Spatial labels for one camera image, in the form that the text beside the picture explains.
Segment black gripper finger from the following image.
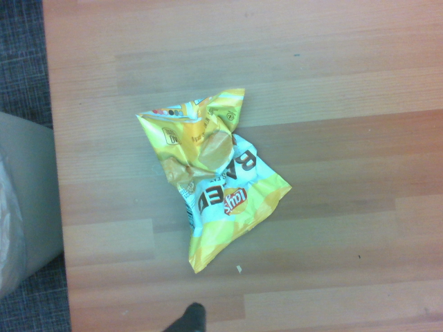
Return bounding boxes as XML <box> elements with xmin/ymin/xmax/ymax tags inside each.
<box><xmin>165</xmin><ymin>302</ymin><xmax>208</xmax><ymax>332</ymax></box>

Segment yellow Lays Baked chip bag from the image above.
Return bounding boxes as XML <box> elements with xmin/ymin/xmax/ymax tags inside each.
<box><xmin>135</xmin><ymin>88</ymin><xmax>293</xmax><ymax>275</ymax></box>

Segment grey plastic trash bin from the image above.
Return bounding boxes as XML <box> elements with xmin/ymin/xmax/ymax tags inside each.
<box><xmin>0</xmin><ymin>111</ymin><xmax>66</xmax><ymax>299</ymax></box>

